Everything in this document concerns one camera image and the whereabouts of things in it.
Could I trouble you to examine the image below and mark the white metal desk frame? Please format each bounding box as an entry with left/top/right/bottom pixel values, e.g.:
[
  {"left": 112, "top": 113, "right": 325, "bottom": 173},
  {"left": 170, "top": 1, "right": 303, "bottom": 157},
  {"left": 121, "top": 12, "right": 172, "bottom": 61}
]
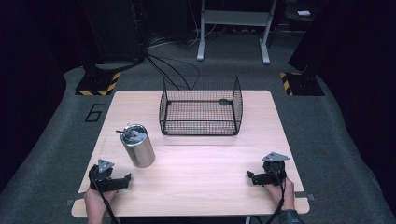
[{"left": 196, "top": 0, "right": 278, "bottom": 65}]

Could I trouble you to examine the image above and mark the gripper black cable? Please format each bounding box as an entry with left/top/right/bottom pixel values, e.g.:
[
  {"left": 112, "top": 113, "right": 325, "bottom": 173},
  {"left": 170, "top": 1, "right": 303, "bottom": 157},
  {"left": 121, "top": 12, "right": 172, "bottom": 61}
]
[
  {"left": 265, "top": 161, "right": 286, "bottom": 224},
  {"left": 90, "top": 172, "right": 121, "bottom": 224}
]

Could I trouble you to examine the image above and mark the black equipment stand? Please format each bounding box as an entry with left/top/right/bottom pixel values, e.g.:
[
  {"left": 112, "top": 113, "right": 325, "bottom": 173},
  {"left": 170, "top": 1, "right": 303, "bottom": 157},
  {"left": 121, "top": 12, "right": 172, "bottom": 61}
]
[{"left": 81, "top": 0, "right": 148, "bottom": 73}]

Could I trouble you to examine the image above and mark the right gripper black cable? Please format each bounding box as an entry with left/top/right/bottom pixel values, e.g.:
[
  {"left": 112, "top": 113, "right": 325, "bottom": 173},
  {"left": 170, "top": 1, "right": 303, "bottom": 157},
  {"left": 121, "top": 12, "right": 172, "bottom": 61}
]
[{"left": 265, "top": 161, "right": 286, "bottom": 224}]

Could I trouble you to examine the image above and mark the stainless steel cylindrical canister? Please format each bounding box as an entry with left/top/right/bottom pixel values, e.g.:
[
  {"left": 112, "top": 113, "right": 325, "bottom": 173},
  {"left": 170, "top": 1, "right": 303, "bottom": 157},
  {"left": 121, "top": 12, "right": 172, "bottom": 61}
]
[{"left": 115, "top": 123, "right": 156, "bottom": 169}]

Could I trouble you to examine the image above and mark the grey metal table bracket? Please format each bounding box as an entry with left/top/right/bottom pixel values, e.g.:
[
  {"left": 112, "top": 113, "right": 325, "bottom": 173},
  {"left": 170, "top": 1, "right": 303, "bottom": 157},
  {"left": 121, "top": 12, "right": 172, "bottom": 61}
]
[
  {"left": 293, "top": 191, "right": 316, "bottom": 202},
  {"left": 64, "top": 191, "right": 87, "bottom": 208}
]

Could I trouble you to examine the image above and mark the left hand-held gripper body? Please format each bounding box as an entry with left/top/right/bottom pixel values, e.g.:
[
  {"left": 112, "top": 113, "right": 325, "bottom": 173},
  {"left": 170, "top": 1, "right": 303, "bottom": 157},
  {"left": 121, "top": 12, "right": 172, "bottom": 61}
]
[{"left": 88, "top": 158, "right": 117, "bottom": 192}]

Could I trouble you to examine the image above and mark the person's left hand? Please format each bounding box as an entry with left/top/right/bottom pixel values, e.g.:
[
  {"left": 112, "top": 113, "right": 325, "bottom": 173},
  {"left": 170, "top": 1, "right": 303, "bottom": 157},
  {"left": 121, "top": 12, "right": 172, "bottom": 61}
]
[{"left": 84, "top": 186, "right": 118, "bottom": 216}]

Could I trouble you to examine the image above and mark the black yellow striped base plate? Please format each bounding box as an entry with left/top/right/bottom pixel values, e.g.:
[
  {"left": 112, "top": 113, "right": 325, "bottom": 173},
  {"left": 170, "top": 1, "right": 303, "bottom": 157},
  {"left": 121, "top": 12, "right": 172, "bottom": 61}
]
[
  {"left": 75, "top": 71, "right": 121, "bottom": 97},
  {"left": 278, "top": 71, "right": 326, "bottom": 97}
]

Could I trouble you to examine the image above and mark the black wire mesh basket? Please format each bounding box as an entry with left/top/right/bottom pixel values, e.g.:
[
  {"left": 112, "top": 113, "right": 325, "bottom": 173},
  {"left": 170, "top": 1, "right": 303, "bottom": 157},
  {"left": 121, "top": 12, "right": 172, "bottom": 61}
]
[{"left": 159, "top": 75, "right": 244, "bottom": 137}]

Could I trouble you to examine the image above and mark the black floor cables bundle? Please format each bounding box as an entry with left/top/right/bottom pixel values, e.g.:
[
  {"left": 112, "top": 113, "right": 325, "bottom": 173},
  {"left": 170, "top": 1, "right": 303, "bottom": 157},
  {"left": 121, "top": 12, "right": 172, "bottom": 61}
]
[{"left": 144, "top": 53, "right": 201, "bottom": 91}]

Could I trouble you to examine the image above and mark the person's right hand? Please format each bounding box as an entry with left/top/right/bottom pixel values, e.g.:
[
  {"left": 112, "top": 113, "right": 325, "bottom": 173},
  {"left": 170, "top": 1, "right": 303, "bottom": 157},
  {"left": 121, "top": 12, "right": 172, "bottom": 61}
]
[{"left": 264, "top": 176, "right": 295, "bottom": 211}]

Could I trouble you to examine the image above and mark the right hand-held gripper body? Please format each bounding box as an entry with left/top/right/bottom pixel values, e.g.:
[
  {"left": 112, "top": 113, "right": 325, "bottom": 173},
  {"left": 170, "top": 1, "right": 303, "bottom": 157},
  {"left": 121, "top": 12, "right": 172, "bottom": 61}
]
[{"left": 261, "top": 151, "right": 288, "bottom": 187}]

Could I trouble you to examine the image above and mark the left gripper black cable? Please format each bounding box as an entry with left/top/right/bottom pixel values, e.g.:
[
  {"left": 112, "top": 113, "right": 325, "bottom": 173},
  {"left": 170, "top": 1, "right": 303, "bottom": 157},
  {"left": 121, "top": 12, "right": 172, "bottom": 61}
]
[{"left": 90, "top": 172, "right": 121, "bottom": 224}]

